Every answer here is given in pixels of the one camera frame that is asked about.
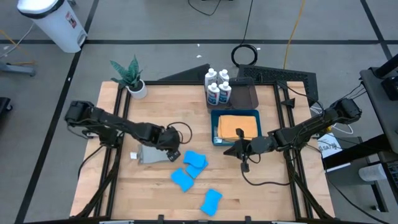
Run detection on grey stand base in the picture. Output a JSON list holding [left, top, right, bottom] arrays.
[[0, 60, 37, 78]]

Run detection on brown two-compartment tray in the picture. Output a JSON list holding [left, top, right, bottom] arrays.
[[203, 77, 259, 110]]

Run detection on white cable bundle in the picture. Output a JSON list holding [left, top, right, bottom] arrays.
[[309, 105, 355, 135]]

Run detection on white pedal trash bin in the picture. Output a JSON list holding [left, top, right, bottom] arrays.
[[17, 0, 88, 54]]

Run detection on dark grey equipment cart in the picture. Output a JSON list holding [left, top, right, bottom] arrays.
[[359, 53, 398, 156]]

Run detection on black coiled floor cable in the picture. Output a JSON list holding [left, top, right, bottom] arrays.
[[230, 0, 259, 68]]

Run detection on orange waffle towel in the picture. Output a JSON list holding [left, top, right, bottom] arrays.
[[216, 114, 259, 141]]

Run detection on green plant in white pot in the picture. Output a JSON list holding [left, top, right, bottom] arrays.
[[110, 55, 148, 100]]

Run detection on white plastic restorer bottle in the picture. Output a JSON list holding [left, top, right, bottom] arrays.
[[204, 67, 218, 87], [217, 68, 230, 85], [206, 82, 221, 106], [218, 81, 233, 105]]

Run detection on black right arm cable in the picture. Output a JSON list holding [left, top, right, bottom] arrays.
[[241, 154, 293, 187]]

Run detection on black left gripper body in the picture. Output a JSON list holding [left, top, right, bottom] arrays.
[[160, 127, 182, 162]]

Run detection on blue plastic bin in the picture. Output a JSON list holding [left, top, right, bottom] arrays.
[[210, 108, 262, 147]]

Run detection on yellow power cord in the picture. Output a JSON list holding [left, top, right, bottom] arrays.
[[282, 0, 307, 70]]

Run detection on white paper sign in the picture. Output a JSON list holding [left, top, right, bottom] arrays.
[[317, 133, 343, 159]]

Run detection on black perforated panel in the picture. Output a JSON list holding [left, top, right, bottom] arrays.
[[236, 64, 320, 105]]

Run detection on grey cylinder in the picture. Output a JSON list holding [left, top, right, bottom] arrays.
[[358, 163, 387, 183]]

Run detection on grey waffle towel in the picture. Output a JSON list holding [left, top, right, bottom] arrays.
[[137, 144, 172, 165]]

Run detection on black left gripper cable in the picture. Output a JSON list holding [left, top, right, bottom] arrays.
[[167, 121, 193, 144]]

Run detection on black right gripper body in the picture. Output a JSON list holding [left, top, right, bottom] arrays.
[[236, 128, 279, 173]]

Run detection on black triangular frame bracket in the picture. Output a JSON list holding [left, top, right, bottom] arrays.
[[280, 98, 296, 110]]

